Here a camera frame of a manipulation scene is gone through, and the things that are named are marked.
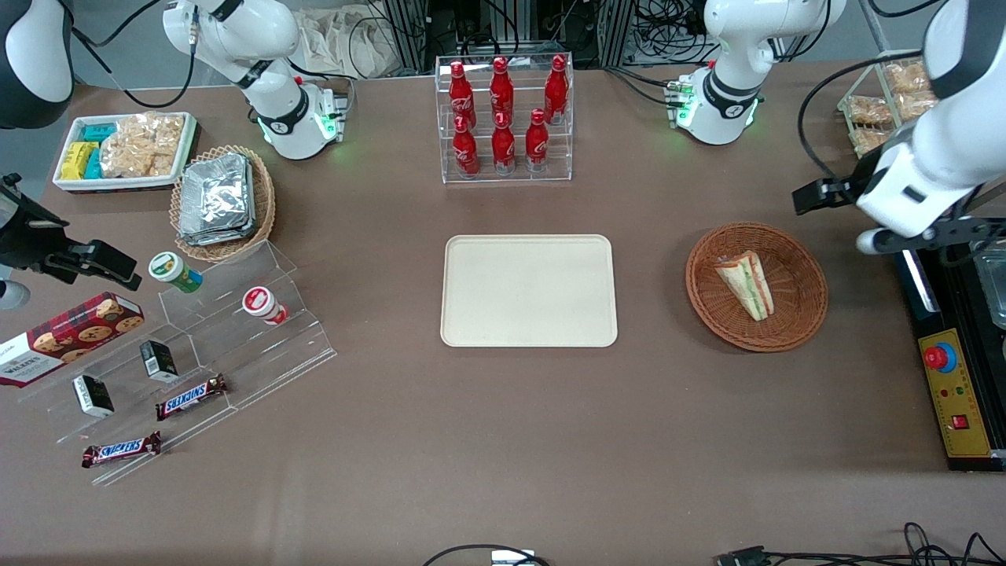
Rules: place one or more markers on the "beige rectangular plastic tray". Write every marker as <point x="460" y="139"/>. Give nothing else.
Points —
<point x="526" y="292"/>

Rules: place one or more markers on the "clear bag of fried snacks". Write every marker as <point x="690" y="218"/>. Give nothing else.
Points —
<point x="918" y="105"/>
<point x="869" y="110"/>
<point x="869" y="140"/>
<point x="908" y="77"/>

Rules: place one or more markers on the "empty round brown wicker basket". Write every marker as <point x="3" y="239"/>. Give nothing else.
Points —
<point x="798" y="314"/>

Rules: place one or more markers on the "red lidded cup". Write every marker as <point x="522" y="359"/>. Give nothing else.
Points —
<point x="261" y="303"/>

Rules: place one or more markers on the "clear acrylic stepped display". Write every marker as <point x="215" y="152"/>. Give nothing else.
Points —
<point x="259" y="362"/>

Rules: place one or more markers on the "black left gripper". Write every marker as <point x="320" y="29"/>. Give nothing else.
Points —
<point x="849" y="189"/>

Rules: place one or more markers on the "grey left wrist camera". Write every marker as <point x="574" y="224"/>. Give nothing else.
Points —
<point x="871" y="240"/>

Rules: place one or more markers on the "silver foil wrapped pack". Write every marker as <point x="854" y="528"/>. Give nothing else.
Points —
<point x="216" y="196"/>

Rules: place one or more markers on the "red tartan cookie box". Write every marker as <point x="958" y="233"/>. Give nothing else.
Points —
<point x="71" y="334"/>

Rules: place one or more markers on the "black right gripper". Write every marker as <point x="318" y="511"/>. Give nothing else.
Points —
<point x="31" y="248"/>

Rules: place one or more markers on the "brown Snickers bar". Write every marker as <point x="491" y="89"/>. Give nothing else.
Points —
<point x="122" y="450"/>
<point x="191" y="397"/>

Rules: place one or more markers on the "red cola bottle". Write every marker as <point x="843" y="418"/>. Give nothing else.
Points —
<point x="460" y="93"/>
<point x="503" y="148"/>
<point x="556" y="88"/>
<point x="501" y="88"/>
<point x="465" y="151"/>
<point x="537" y="143"/>

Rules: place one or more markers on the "clear acrylic bottle rack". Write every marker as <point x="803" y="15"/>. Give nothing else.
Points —
<point x="503" y="179"/>

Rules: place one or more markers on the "slanted aluminium leg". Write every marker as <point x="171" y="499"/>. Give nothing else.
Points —
<point x="874" y="20"/>

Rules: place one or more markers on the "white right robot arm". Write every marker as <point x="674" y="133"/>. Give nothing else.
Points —
<point x="275" y="31"/>

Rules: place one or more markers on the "aluminium frame post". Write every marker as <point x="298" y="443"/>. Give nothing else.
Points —
<point x="617" y="31"/>
<point x="409" y="35"/>

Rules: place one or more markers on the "light wicker basket with foil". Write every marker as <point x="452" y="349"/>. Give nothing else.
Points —
<point x="263" y="196"/>

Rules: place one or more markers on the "clear plastic container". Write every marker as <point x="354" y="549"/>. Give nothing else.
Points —
<point x="992" y="283"/>

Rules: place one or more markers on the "teal snack packet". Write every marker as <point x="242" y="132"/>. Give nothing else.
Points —
<point x="94" y="165"/>
<point x="99" y="132"/>

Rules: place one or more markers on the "white rectangular snack tray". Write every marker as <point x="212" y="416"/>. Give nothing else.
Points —
<point x="71" y="185"/>

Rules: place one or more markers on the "triangular sandwich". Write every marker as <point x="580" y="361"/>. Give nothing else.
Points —
<point x="747" y="284"/>

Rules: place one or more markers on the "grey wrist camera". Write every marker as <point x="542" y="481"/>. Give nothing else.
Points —
<point x="12" y="294"/>
<point x="871" y="240"/>

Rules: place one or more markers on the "yellow snack packet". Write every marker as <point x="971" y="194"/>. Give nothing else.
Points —
<point x="75" y="160"/>

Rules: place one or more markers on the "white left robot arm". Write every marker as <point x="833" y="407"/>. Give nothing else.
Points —
<point x="731" y="47"/>

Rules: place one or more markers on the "red emergency stop button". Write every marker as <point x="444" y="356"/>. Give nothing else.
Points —
<point x="937" y="358"/>

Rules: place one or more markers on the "green lidded cup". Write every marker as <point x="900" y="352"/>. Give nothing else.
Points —
<point x="171" y="269"/>

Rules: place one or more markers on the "clear bag of puffed snacks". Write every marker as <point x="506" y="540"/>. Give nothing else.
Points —
<point x="141" y="145"/>

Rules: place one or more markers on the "small black carton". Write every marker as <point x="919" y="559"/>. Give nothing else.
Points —
<point x="159" y="360"/>
<point x="93" y="395"/>

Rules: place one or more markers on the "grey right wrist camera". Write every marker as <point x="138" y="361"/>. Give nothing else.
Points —
<point x="12" y="294"/>

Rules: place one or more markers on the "crumpled beige plastic bag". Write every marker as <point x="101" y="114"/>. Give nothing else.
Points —
<point x="346" y="39"/>

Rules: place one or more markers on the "black control box yellow panel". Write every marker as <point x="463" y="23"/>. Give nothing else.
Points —
<point x="955" y="409"/>

